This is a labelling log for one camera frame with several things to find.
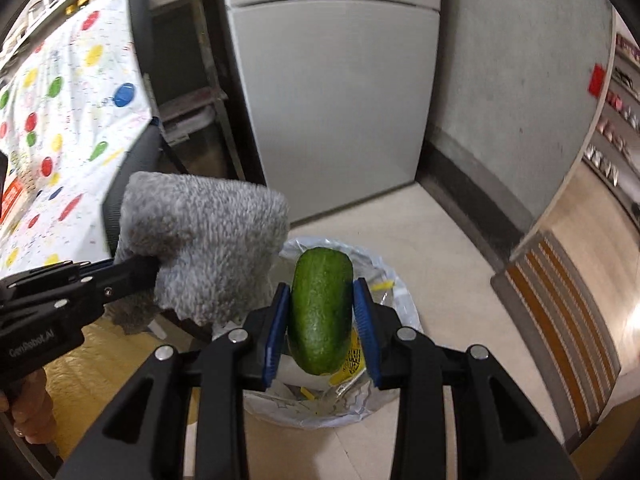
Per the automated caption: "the white bin with plastic liner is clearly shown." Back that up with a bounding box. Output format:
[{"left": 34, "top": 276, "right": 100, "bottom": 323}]
[{"left": 242, "top": 235, "right": 423, "bottom": 428}]

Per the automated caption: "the white countertop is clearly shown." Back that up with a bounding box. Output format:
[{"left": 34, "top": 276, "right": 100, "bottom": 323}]
[{"left": 150, "top": 0, "right": 206, "bottom": 13}]

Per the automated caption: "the person's left hand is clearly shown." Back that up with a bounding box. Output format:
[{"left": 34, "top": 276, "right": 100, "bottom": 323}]
[{"left": 0, "top": 366, "right": 54, "bottom": 440}]

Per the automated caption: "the balloon print tablecloth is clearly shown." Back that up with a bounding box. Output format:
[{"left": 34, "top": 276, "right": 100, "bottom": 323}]
[{"left": 0, "top": 0, "right": 153, "bottom": 278}]

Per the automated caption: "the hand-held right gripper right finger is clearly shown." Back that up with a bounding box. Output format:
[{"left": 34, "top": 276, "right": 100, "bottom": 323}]
[{"left": 352, "top": 277, "right": 581, "bottom": 480}]

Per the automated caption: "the shelf of packaged goods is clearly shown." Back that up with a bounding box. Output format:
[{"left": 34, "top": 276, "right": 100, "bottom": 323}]
[{"left": 582, "top": 32, "right": 640, "bottom": 211}]

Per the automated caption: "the grey fluffy cloth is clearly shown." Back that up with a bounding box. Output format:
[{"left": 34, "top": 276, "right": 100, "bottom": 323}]
[{"left": 107, "top": 171, "right": 291, "bottom": 336}]

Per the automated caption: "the orange and white food bowl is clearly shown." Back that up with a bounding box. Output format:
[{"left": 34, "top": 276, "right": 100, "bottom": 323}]
[{"left": 0, "top": 175, "right": 24, "bottom": 227}]

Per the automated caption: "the orange striped mat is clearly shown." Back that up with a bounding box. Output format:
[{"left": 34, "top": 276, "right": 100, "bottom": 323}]
[{"left": 492, "top": 230, "right": 623, "bottom": 453}]

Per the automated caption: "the green cucumber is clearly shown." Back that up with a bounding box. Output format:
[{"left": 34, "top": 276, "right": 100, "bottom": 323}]
[{"left": 287, "top": 247, "right": 355, "bottom": 376}]

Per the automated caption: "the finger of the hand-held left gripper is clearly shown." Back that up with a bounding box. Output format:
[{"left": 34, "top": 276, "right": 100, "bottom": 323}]
[
  {"left": 5, "top": 259, "right": 118, "bottom": 294},
  {"left": 50, "top": 256, "right": 161, "bottom": 312}
]

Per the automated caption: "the grey refrigerator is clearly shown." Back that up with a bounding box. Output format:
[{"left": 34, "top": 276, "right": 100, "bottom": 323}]
[{"left": 212, "top": 0, "right": 443, "bottom": 226}]

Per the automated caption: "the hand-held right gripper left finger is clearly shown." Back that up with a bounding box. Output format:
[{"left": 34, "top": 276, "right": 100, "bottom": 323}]
[{"left": 55, "top": 282, "right": 292, "bottom": 480}]

